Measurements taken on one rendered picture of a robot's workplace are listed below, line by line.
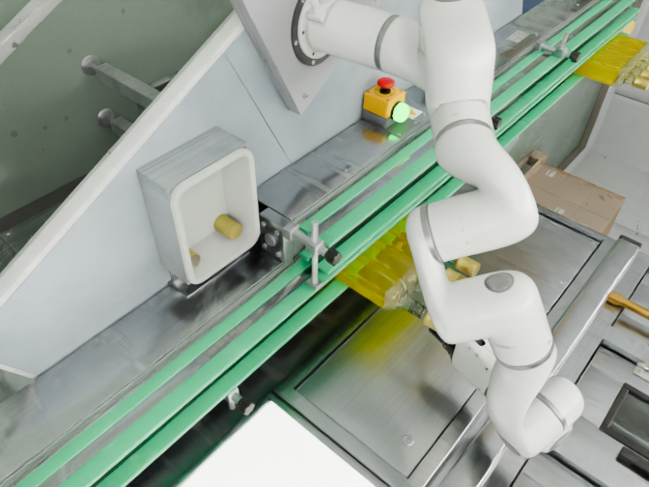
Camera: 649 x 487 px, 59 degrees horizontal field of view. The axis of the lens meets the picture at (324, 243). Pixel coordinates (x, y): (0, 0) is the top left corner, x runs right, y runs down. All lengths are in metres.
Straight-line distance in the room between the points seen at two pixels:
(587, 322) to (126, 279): 0.99
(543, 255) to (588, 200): 4.07
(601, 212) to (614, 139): 2.20
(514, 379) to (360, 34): 0.59
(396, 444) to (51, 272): 0.67
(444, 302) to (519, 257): 0.80
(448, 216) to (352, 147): 0.56
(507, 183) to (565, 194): 4.87
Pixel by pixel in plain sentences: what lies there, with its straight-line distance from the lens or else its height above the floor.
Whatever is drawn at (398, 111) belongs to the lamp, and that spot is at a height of 0.84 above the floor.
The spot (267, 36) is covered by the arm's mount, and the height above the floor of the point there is 0.79.
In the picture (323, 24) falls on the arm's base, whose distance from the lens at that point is 1.06.
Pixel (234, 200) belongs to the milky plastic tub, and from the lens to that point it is 1.10.
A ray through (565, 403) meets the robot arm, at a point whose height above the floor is 1.44.
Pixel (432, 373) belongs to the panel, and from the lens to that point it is 1.24.
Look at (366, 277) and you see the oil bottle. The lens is 1.17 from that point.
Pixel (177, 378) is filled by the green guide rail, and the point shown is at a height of 0.92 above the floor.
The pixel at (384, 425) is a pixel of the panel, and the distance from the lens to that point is 1.16.
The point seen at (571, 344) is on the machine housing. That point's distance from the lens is 1.38.
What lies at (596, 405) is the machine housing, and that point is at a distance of 1.36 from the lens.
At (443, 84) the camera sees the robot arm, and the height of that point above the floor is 1.12.
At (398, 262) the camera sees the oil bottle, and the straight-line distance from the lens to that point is 1.21.
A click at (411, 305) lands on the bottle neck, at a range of 1.16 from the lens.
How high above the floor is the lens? 1.46
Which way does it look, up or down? 28 degrees down
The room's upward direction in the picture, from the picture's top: 121 degrees clockwise
